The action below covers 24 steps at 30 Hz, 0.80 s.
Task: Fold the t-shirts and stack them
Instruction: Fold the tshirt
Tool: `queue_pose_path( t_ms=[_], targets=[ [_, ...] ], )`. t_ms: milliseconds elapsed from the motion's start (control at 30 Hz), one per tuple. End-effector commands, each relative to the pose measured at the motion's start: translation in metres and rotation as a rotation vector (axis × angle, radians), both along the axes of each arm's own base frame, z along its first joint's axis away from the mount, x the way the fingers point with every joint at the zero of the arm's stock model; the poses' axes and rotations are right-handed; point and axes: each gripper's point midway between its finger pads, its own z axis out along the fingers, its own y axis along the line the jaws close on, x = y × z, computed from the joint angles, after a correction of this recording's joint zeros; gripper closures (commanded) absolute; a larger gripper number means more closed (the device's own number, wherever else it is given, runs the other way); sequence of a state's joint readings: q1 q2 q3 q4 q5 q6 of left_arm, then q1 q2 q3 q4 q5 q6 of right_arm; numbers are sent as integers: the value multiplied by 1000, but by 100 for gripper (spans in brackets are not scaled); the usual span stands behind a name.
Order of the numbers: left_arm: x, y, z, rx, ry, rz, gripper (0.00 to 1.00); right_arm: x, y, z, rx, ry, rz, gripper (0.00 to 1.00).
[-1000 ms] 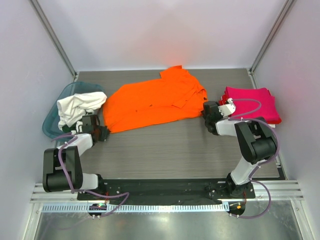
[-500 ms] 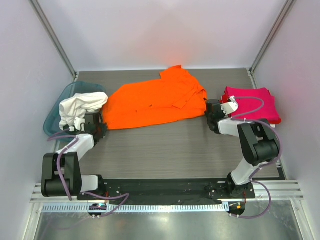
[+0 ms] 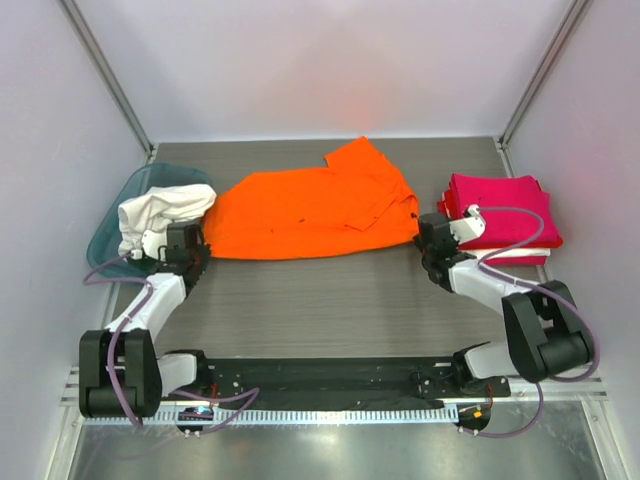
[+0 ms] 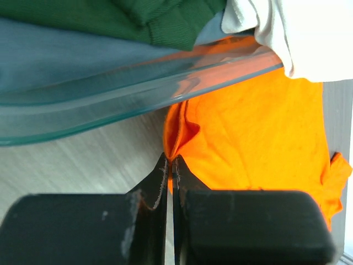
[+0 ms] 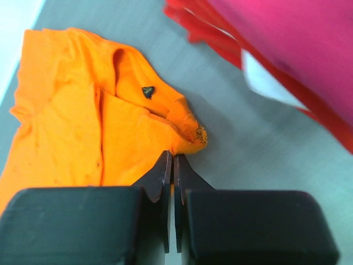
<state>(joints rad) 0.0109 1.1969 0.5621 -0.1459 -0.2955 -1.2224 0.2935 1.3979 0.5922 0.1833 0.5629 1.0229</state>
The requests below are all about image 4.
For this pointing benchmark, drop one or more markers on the orange shirt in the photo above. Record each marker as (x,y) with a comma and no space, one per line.
(265,133)

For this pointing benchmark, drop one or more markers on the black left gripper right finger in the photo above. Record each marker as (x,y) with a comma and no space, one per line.
(183,180)

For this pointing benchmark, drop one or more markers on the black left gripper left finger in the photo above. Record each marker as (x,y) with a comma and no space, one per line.
(144,240)

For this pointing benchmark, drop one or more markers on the teal plastic basket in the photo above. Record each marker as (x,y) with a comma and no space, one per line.
(56,83)

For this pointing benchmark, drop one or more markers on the white t shirt in basket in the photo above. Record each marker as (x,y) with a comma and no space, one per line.
(313,39)

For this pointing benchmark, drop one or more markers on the dark green t shirt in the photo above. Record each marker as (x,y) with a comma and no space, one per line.
(174,24)

